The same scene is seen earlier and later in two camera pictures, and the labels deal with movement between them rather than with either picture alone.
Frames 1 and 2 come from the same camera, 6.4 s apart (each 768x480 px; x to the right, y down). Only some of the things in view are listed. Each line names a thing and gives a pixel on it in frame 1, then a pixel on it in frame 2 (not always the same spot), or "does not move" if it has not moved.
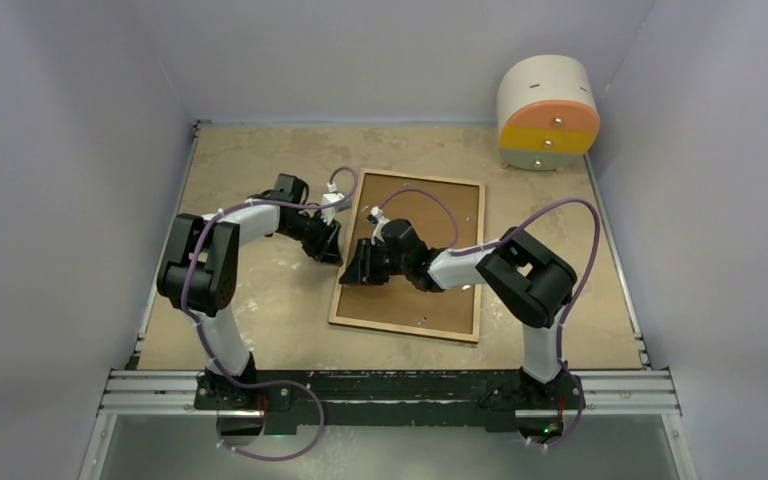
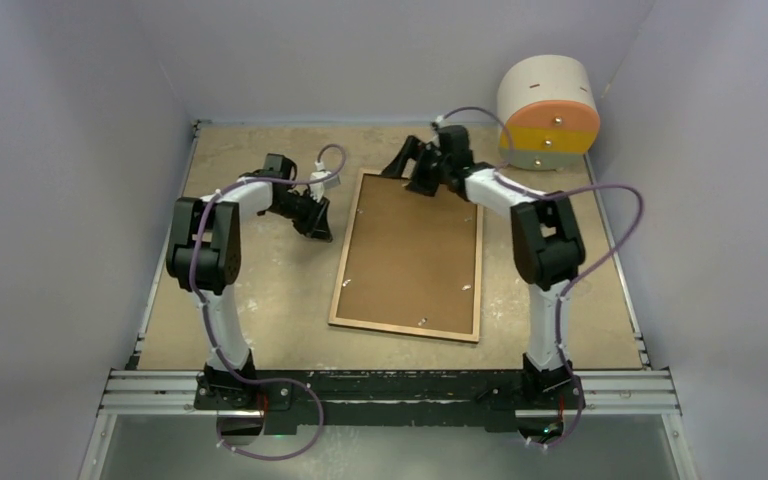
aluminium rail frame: x=176 y=393 does not move
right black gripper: x=361 y=270 → x=421 y=152
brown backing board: x=446 y=216 does not move
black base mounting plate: x=389 y=397 does not move
